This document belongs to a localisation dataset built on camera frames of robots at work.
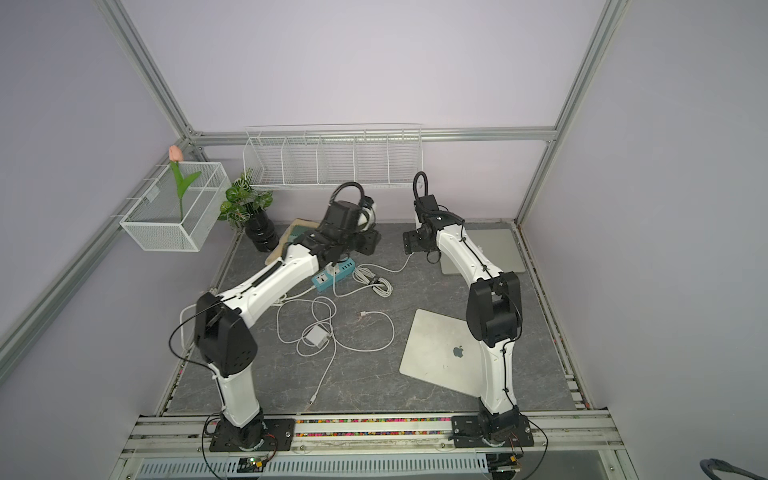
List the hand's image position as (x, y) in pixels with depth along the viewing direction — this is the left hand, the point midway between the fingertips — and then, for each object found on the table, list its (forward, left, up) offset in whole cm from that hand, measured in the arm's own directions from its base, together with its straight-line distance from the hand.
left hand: (375, 234), depth 85 cm
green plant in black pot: (+13, +39, +1) cm, 42 cm away
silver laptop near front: (-27, -18, -23) cm, 39 cm away
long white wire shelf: (+31, +12, +7) cm, 33 cm away
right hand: (+5, -14, -10) cm, 18 cm away
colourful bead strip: (-46, +3, -25) cm, 52 cm away
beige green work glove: (+27, +32, -23) cm, 48 cm away
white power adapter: (-20, +19, -22) cm, 36 cm away
